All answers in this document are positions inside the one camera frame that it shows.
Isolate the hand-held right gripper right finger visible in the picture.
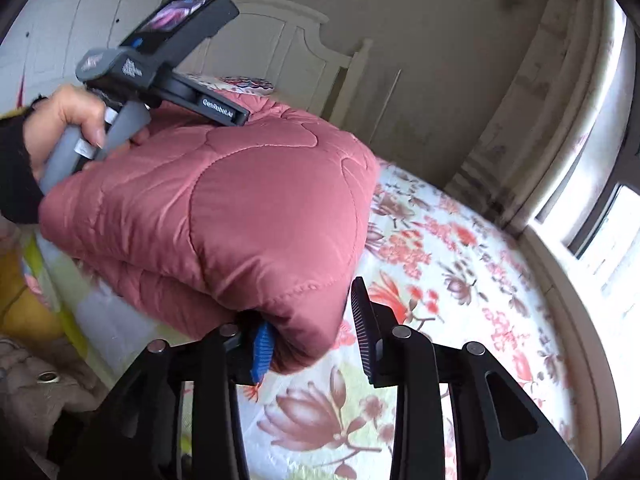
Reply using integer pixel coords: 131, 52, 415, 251
350, 276, 588, 480

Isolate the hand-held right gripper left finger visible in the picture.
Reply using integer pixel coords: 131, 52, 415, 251
60, 322, 276, 480

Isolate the pink quilted blanket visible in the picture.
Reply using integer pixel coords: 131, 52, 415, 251
37, 91, 383, 376

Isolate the person's left hand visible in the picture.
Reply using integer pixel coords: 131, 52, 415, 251
22, 84, 151, 181

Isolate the embroidered floral pillow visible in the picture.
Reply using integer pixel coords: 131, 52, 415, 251
190, 74, 275, 98

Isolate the white wardrobe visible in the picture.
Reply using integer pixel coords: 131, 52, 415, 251
0, 0, 182, 121

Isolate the floral bed sheet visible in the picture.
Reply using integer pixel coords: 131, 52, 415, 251
30, 157, 581, 480

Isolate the white wooden headboard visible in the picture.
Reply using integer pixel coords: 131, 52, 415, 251
190, 0, 373, 143

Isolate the beige garment with button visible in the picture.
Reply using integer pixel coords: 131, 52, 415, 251
0, 337, 108, 466

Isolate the beige window sill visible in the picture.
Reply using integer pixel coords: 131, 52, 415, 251
517, 227, 640, 453

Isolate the yellow patterned blanket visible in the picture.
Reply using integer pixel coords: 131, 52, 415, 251
0, 232, 87, 346

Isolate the window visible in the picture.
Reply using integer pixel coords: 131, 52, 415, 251
530, 0, 640, 311

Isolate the nautical print curtain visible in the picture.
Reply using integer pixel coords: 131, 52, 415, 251
445, 0, 606, 231

